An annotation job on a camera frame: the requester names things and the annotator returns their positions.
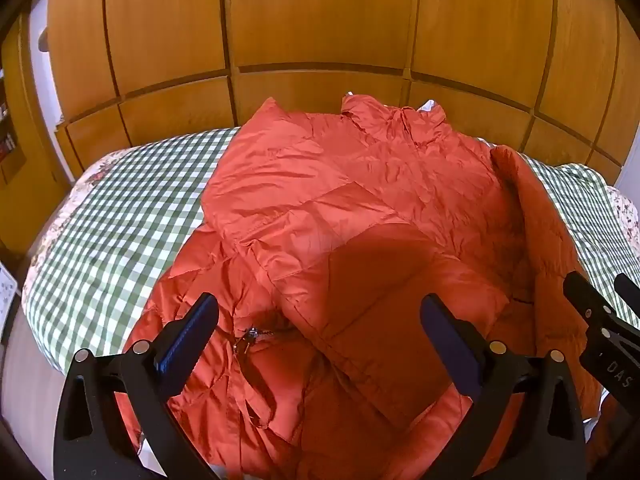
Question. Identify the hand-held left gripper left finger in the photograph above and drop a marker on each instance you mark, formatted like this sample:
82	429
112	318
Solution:
187	340

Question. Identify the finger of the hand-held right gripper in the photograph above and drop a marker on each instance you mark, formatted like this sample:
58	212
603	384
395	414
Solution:
629	294
592	310

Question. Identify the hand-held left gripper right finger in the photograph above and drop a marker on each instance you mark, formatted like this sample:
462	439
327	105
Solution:
447	345

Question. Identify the orange puffer jacket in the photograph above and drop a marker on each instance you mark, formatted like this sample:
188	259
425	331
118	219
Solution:
350	220

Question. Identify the green checkered blanket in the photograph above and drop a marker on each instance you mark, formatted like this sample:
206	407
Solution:
115	240

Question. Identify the white cloth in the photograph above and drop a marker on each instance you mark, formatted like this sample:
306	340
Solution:
430	106

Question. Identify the wooden shelf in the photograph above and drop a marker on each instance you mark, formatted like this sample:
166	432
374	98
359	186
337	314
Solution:
12	125

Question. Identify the wooden wardrobe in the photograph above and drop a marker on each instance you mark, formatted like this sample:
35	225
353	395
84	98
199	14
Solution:
320	40

